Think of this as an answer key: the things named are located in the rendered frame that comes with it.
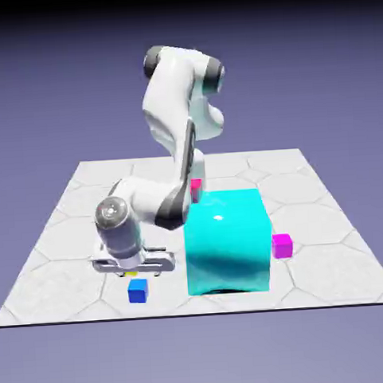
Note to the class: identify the small magenta cube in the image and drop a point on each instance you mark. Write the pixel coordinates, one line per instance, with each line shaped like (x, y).
(281, 246)

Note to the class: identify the small pink cube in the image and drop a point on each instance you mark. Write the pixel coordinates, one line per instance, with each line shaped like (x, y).
(196, 186)

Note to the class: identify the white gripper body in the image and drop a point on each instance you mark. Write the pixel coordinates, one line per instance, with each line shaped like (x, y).
(157, 263)

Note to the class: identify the small blue cube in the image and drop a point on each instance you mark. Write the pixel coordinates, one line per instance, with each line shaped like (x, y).
(137, 291)

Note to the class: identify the large cyan box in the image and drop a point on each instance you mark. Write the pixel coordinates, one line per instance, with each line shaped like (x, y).
(226, 240)

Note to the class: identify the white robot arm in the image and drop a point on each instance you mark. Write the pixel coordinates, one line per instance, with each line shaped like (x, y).
(172, 93)

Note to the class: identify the small yellow cube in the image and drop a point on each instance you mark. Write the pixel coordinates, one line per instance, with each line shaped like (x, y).
(131, 273)

